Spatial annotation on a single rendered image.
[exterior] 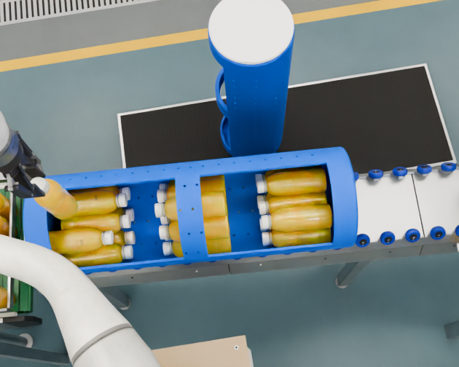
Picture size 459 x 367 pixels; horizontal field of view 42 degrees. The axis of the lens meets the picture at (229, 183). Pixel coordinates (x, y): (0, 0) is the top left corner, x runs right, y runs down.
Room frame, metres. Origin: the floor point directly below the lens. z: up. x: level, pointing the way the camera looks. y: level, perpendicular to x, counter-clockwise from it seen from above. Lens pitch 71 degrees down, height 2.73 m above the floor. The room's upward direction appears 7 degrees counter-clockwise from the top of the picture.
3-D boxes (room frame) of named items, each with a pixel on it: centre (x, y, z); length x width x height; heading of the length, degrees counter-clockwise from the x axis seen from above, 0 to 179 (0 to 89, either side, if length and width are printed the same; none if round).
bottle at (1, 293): (0.34, 0.72, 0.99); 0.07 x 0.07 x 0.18
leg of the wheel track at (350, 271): (0.41, -0.45, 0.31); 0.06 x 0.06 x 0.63; 89
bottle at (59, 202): (0.50, 0.43, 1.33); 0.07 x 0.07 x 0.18
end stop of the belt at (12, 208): (0.50, 0.68, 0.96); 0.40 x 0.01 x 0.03; 179
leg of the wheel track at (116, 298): (0.43, 0.53, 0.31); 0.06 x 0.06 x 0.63; 89
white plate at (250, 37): (1.11, -0.13, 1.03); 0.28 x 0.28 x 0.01
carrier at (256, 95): (1.11, -0.13, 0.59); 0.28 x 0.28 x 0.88
